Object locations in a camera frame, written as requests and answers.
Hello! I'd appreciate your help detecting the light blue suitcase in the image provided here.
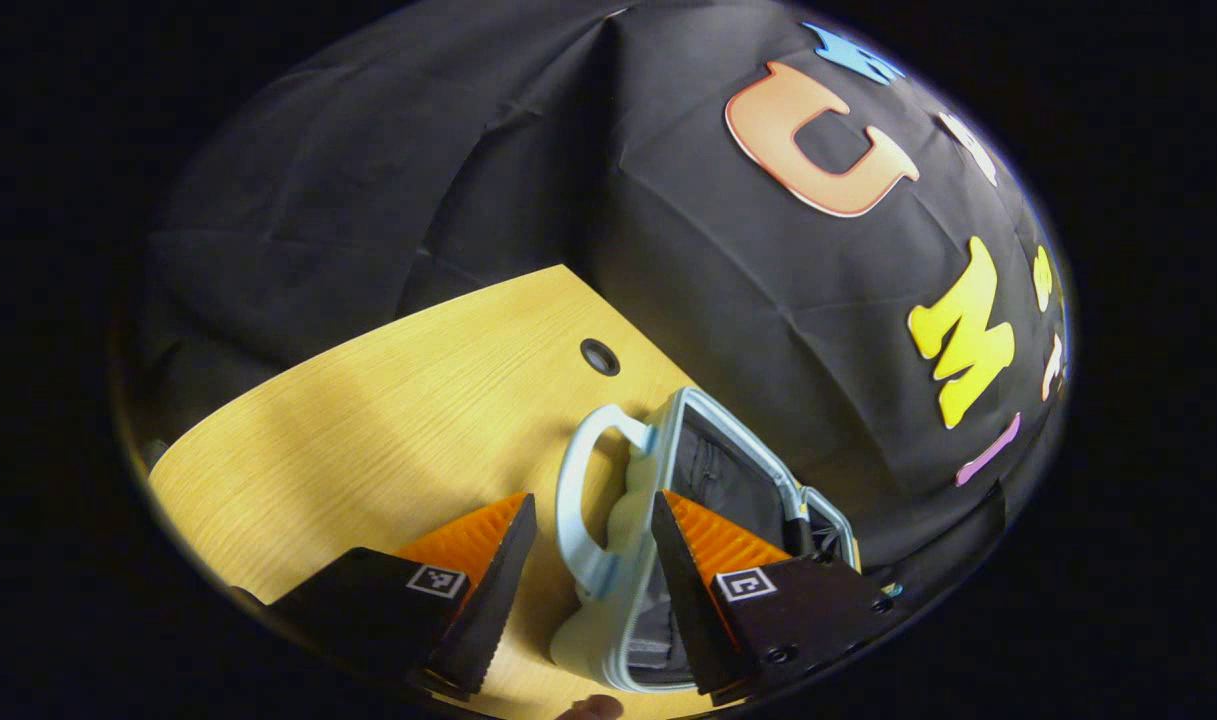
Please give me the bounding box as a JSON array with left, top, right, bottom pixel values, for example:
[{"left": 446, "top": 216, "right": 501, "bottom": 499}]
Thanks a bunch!
[{"left": 551, "top": 387, "right": 862, "bottom": 694}]

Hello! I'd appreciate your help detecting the black backdrop cloth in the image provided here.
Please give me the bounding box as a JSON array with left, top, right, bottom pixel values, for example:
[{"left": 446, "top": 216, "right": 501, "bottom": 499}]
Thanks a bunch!
[{"left": 118, "top": 0, "right": 1074, "bottom": 601}]

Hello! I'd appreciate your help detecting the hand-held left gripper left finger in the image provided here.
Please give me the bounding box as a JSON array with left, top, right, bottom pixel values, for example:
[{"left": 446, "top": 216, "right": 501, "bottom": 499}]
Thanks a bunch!
[{"left": 230, "top": 490, "right": 540, "bottom": 701}]

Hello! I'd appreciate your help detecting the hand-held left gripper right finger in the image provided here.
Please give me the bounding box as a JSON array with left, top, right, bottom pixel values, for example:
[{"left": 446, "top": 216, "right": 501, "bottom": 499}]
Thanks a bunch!
[{"left": 649, "top": 488, "right": 897, "bottom": 703}]

